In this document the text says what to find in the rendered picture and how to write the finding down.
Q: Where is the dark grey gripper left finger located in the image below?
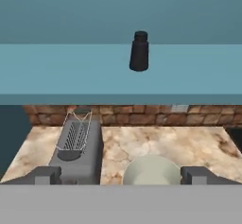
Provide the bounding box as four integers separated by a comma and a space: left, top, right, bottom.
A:
0, 165, 62, 185

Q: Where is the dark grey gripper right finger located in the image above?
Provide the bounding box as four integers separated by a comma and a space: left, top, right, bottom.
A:
180, 165, 242, 185

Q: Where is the pale green mixing bowl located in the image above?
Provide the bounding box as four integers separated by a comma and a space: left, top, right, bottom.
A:
122, 154, 183, 185

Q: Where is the blue open cabinet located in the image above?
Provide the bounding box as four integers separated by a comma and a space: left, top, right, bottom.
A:
0, 0, 242, 106

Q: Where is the black shaker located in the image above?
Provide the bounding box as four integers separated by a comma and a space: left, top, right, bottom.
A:
129, 30, 149, 73

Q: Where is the grey toaster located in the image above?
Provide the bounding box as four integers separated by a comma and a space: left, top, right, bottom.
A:
47, 108, 105, 185

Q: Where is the black hob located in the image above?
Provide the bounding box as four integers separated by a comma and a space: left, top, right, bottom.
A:
225, 127, 242, 153

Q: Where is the grey wall socket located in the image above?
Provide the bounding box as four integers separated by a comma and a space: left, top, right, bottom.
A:
170, 104, 190, 113

